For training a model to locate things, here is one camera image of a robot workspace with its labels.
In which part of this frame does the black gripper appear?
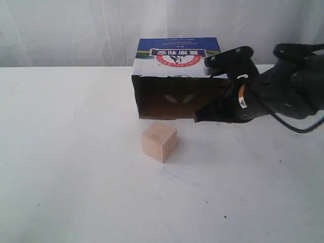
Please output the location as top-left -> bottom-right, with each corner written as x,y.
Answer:
194,66 -> 316,123

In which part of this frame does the light wooden cube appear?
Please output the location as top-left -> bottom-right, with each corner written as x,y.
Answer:
141,121 -> 178,163

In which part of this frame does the black cable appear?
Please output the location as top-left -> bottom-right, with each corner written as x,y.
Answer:
249,83 -> 324,134

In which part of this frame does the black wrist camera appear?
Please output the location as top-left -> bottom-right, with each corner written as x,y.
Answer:
204,46 -> 259,79

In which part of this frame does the blue white cardboard box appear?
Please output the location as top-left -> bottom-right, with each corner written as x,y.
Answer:
131,37 -> 228,120

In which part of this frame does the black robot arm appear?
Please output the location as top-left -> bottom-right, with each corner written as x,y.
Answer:
194,44 -> 323,123

